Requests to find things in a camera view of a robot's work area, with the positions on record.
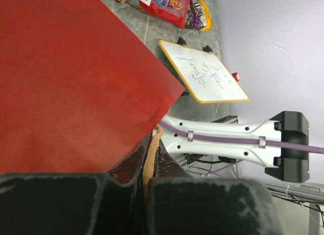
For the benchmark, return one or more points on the small whiteboard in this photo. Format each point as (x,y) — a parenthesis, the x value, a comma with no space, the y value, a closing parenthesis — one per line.
(203,74)

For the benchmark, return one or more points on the red paper bag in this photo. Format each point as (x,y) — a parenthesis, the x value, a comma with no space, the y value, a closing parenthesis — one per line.
(79,90)

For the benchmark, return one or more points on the red emergency stop button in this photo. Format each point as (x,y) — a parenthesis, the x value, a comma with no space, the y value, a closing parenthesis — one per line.
(236,76)

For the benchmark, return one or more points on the red candy bag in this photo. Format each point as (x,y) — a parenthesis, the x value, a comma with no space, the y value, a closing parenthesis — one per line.
(172,11)

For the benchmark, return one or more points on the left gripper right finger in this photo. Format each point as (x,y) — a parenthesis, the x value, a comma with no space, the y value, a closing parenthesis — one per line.
(181,204)

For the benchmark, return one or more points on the yellow snack pack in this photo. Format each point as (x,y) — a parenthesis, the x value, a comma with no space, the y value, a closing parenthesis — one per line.
(207,16)

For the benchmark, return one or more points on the brown purple chocolate pack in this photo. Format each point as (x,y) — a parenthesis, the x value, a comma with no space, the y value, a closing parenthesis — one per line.
(195,17)

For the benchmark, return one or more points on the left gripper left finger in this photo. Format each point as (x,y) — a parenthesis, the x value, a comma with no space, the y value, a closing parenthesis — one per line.
(75,203)

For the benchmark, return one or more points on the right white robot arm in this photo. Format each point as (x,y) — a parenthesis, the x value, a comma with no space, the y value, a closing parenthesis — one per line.
(277,144)

